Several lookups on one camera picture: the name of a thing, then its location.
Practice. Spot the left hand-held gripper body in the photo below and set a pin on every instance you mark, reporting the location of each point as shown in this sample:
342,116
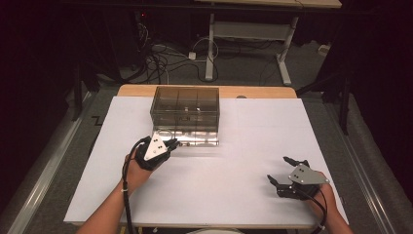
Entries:
156,148

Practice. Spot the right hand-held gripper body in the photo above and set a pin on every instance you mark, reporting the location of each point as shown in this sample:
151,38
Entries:
307,176

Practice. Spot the transparent organizer drawer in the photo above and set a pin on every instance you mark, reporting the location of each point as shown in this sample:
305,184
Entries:
201,139

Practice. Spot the transparent brown drawer organizer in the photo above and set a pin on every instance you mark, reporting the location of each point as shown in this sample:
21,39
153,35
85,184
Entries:
185,100

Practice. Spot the person's right hand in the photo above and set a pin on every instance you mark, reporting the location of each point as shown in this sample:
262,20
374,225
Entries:
321,203

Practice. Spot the person's left hand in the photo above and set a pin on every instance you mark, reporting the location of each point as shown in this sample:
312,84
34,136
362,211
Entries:
138,177

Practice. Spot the white table cover sheet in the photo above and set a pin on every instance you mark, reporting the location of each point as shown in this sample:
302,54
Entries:
211,195

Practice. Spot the black metal stand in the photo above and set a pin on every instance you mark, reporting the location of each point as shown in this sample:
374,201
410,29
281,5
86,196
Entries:
344,107
77,97

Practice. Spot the white power adapter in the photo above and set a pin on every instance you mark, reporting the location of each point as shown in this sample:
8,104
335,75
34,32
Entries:
192,55

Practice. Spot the small beige box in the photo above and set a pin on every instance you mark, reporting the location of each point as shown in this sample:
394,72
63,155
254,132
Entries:
324,49

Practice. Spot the white-framed desk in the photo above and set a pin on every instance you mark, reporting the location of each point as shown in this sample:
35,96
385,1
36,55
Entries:
250,31

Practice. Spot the metal floor rail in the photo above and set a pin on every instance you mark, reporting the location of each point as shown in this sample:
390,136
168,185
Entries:
363,182
48,169

